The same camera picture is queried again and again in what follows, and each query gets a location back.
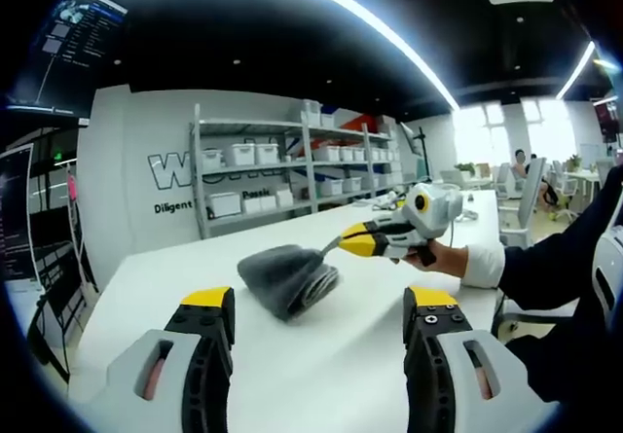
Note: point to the grey towel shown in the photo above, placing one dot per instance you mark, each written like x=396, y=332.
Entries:
x=277, y=272

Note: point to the person's right hand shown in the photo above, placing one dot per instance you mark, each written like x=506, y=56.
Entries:
x=448, y=260

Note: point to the white and yellow tabletop device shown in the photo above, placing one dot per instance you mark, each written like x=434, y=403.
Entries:
x=389, y=202

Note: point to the potted green plant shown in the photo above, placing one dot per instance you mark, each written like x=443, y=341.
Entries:
x=465, y=169
x=574, y=161

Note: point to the black tripod stand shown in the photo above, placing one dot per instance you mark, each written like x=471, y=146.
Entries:
x=409, y=138

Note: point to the grey office chair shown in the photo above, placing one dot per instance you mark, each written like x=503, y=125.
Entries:
x=528, y=199

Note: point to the person in dark shirt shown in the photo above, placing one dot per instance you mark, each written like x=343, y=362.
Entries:
x=574, y=355

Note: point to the black printed board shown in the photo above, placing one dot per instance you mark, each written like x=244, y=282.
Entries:
x=58, y=282

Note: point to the long ceiling light strip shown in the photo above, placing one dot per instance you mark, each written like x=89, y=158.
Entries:
x=418, y=61

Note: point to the row of white storage bins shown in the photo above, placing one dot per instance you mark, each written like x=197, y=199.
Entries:
x=243, y=153

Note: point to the white chest-worn device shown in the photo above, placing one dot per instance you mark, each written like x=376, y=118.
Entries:
x=608, y=277

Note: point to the metal storage shelf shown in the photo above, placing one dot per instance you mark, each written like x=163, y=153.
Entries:
x=197, y=185

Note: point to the short ceiling light strip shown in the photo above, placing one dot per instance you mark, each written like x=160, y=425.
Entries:
x=576, y=70

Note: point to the pink tag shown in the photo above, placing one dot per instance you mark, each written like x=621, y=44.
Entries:
x=73, y=190

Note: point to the curved desktop monitor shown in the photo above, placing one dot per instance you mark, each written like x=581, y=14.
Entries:
x=14, y=209

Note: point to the large hanging display screen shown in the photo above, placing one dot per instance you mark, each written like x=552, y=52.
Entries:
x=73, y=39

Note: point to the dark wall screen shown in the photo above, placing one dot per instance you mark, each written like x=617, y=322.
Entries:
x=608, y=117

